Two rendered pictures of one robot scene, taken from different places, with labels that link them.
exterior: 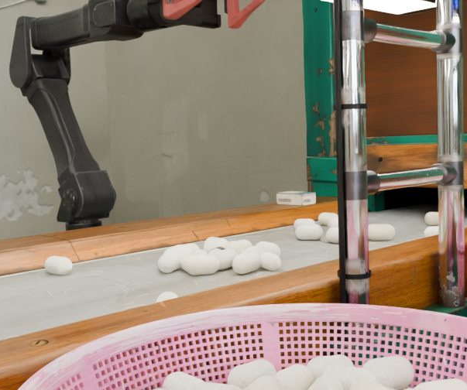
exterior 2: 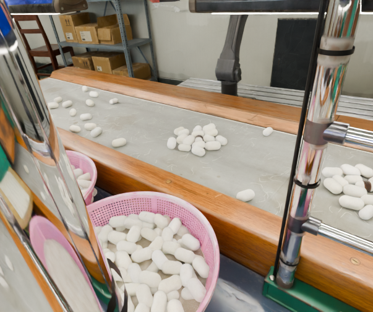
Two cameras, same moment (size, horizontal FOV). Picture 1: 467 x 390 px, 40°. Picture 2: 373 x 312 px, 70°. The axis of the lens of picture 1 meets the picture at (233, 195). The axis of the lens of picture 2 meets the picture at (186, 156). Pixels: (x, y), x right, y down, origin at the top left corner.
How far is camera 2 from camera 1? 49 cm
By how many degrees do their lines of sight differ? 80
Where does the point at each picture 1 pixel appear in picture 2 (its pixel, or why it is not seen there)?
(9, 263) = (293, 128)
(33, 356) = (156, 185)
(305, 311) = (213, 243)
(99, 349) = (161, 196)
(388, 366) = (191, 286)
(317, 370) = (192, 261)
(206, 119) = not seen: outside the picture
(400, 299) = (357, 300)
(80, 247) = not seen: hidden behind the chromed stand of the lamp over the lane
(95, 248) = not seen: hidden behind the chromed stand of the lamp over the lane
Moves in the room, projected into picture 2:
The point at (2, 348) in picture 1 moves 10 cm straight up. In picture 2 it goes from (163, 176) to (156, 131)
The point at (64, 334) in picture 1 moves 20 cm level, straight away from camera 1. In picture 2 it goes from (177, 183) to (261, 151)
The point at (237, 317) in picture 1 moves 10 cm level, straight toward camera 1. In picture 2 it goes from (203, 221) to (139, 235)
